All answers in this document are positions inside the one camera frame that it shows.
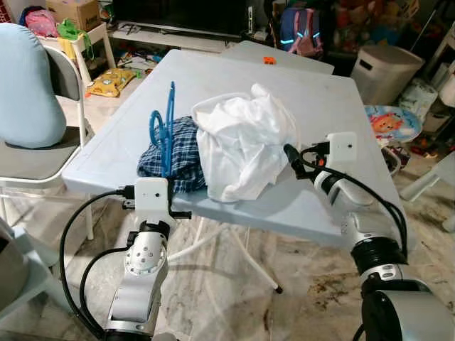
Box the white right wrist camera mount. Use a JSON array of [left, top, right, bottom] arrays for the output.
[[327, 132, 359, 171]]

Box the grey plastic bin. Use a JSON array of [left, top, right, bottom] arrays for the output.
[[352, 44, 426, 106]]

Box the white bucket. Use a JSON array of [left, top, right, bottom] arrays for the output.
[[439, 60, 455, 107]]

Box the grey folding chair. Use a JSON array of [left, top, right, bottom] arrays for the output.
[[0, 46, 95, 242]]

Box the colourful cartoon child seat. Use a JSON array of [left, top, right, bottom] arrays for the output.
[[364, 104, 422, 144]]

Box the blue plaid shirt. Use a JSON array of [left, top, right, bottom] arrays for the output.
[[137, 116, 208, 196]]

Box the blue pink backpack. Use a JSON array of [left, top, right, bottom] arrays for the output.
[[279, 7, 325, 58]]

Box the pale blue folding table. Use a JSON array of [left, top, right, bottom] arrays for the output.
[[63, 48, 407, 293]]

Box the blue plastic clothes hanger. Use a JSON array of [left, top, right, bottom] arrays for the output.
[[148, 82, 178, 180]]

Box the black television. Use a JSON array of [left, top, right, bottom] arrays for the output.
[[112, 0, 251, 38]]

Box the yellow toy pack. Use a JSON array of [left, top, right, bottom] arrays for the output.
[[85, 67, 137, 99]]

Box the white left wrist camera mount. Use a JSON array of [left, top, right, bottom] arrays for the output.
[[134, 178, 172, 224]]

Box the white shirt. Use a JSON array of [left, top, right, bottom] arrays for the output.
[[192, 84, 299, 203]]

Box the pale grey plastic table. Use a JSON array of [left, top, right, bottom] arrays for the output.
[[220, 40, 335, 75]]

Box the white patterned bag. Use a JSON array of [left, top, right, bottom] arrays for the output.
[[398, 78, 438, 121]]

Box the light blue cushion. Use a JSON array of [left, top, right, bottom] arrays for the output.
[[0, 23, 68, 148]]

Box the short black left arm cable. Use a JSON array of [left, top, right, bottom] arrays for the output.
[[79, 245, 132, 336]]

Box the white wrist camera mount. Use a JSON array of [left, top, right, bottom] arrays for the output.
[[134, 178, 172, 224], [327, 132, 359, 171]]

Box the pink bag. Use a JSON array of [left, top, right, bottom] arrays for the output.
[[21, 7, 60, 38]]

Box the small white side table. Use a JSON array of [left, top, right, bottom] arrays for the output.
[[37, 23, 117, 87]]

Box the cardboard box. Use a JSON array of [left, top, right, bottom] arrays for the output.
[[46, 0, 102, 31]]

